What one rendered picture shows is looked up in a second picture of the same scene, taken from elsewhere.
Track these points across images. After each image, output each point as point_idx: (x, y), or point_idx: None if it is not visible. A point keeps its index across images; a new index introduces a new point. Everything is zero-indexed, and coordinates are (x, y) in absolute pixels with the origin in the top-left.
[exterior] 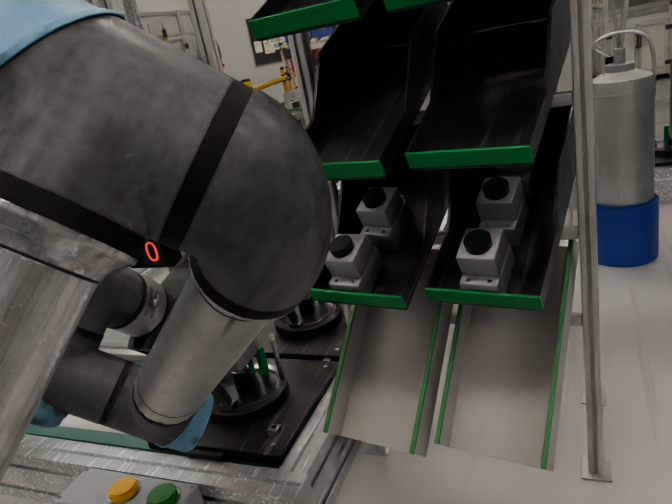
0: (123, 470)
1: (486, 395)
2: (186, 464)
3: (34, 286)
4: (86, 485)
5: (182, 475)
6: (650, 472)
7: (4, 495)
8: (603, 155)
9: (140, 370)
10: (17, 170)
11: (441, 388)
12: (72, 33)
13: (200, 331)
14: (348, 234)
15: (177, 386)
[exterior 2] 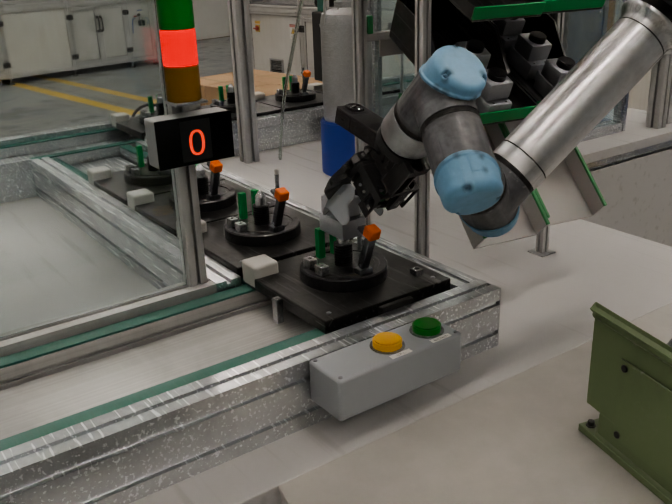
0: (350, 343)
1: (538, 188)
2: (391, 316)
3: None
4: (343, 362)
5: (405, 319)
6: (560, 243)
7: (144, 498)
8: (348, 77)
9: (528, 143)
10: None
11: None
12: None
13: (641, 68)
14: (486, 69)
15: (585, 132)
